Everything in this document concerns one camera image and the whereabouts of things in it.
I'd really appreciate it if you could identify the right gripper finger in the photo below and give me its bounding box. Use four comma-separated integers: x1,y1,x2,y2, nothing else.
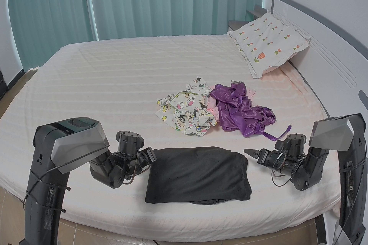
243,148,261,159

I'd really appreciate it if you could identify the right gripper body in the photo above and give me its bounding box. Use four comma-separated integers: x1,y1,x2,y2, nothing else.
257,149,284,170

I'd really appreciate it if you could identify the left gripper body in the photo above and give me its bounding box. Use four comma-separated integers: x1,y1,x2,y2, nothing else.
135,147,158,173

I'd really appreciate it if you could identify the black T-shirt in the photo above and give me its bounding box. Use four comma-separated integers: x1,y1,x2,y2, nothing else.
144,146,253,206

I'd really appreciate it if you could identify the bed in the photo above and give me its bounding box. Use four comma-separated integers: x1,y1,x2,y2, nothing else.
0,0,368,235

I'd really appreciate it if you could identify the purple satin garment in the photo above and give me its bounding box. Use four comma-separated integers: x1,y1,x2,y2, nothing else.
209,80,292,143

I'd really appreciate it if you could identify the white printed pyjama top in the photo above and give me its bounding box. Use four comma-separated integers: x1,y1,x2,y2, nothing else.
155,76,219,137

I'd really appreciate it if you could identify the white printed pillow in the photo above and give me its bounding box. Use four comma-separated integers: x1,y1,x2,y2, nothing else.
227,10,311,79

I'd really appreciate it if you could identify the grey bedside table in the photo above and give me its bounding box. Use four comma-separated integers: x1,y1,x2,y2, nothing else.
228,4,270,34

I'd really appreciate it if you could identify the black chest of drawers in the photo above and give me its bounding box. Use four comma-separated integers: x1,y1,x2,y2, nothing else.
0,67,7,101

